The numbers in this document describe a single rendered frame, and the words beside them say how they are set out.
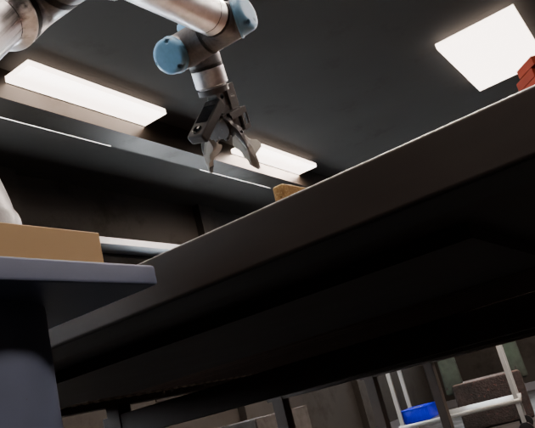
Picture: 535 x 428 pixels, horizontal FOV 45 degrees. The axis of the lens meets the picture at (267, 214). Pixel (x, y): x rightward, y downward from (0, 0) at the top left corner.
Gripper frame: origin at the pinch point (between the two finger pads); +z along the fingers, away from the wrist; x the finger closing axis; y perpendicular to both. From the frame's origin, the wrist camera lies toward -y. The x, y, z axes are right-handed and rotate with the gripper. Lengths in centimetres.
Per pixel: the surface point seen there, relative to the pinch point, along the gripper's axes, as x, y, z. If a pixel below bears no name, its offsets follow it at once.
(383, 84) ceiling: 162, 386, 57
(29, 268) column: -55, -85, -21
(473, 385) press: 158, 423, 386
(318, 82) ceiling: 187, 328, 36
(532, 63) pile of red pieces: -58, 39, -6
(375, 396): 92, 159, 195
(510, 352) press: 131, 467, 373
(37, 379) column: -52, -86, -11
